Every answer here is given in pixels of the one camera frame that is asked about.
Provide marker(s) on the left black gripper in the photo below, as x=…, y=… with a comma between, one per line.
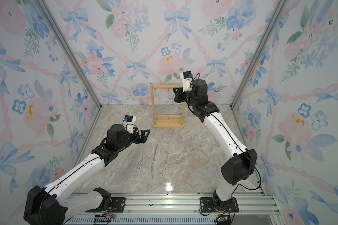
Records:
x=143, y=138

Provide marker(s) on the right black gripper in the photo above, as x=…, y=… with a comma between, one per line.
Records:
x=180, y=94

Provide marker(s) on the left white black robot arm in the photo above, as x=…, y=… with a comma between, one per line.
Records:
x=51, y=204

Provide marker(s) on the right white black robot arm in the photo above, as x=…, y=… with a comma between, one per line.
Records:
x=240, y=162

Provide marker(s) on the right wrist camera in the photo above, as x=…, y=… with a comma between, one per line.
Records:
x=186, y=78

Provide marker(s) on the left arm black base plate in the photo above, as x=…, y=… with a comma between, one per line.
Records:
x=115, y=204

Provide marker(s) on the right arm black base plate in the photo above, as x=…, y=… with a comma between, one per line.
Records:
x=214, y=204

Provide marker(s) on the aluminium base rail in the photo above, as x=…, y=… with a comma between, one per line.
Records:
x=184, y=209

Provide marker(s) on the right aluminium corner post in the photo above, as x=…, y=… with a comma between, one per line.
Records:
x=260, y=49

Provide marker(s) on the aluminium corner post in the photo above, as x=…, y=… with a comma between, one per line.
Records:
x=260, y=49
x=52, y=23

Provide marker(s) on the left aluminium corner post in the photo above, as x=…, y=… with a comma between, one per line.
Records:
x=52, y=23

